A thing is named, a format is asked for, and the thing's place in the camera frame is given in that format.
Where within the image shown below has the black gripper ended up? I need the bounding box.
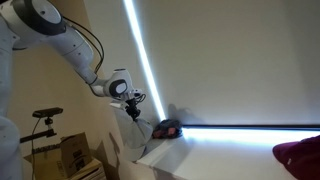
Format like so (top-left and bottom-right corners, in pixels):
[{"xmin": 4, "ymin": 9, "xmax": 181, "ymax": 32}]
[{"xmin": 125, "ymin": 98, "xmax": 141, "ymax": 121}]

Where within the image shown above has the gray baseball cap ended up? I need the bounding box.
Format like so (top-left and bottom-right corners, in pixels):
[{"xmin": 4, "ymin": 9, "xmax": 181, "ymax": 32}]
[{"xmin": 114, "ymin": 108, "xmax": 153, "ymax": 162}]

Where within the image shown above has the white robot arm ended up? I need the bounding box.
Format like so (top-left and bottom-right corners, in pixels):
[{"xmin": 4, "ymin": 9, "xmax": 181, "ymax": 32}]
[{"xmin": 0, "ymin": 0, "xmax": 142, "ymax": 180}]

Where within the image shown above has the dark patterned cap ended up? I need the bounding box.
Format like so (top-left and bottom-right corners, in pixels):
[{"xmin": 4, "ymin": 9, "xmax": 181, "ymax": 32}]
[{"xmin": 152, "ymin": 120, "xmax": 182, "ymax": 139}]

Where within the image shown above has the black LED strip channel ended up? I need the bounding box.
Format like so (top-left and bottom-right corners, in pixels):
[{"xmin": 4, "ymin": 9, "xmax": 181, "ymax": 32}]
[{"xmin": 183, "ymin": 125, "xmax": 320, "ymax": 131}]

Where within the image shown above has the brown cardboard box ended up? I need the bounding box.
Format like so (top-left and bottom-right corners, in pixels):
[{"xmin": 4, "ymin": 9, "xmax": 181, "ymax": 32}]
[{"xmin": 25, "ymin": 133, "xmax": 92, "ymax": 180}]

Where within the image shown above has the maroon baseball cap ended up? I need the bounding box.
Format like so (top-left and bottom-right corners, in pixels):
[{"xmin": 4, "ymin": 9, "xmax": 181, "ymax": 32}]
[{"xmin": 272, "ymin": 136, "xmax": 320, "ymax": 180}]

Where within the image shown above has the black camera on stand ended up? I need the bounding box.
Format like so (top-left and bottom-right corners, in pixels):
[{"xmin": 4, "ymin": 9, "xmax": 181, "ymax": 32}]
[{"xmin": 20, "ymin": 107, "xmax": 63, "ymax": 143}]

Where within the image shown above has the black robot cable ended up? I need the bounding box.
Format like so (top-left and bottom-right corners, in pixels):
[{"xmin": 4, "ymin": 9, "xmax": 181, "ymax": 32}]
[{"xmin": 61, "ymin": 15, "xmax": 106, "ymax": 76}]

